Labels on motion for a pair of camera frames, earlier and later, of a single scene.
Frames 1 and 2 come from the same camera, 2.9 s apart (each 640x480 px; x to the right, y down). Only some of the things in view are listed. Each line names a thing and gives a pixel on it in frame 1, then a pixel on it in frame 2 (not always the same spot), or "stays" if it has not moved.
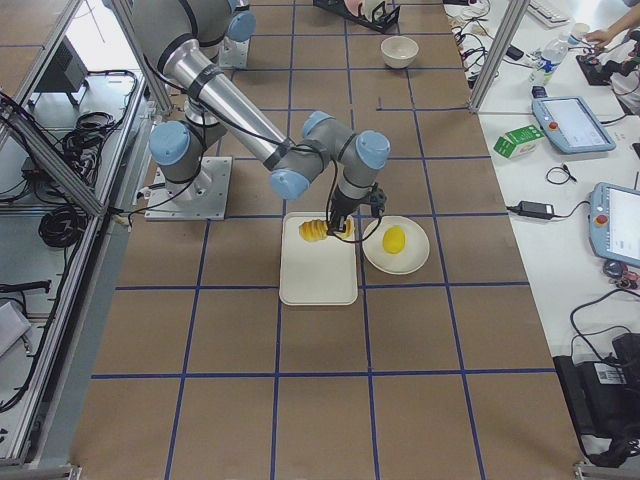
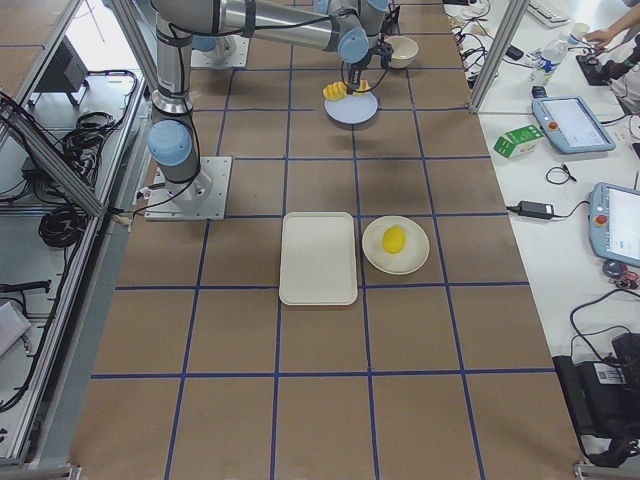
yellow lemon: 394,239 stays
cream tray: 315,273 stays
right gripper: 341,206 -> 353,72
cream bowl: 399,51 stays
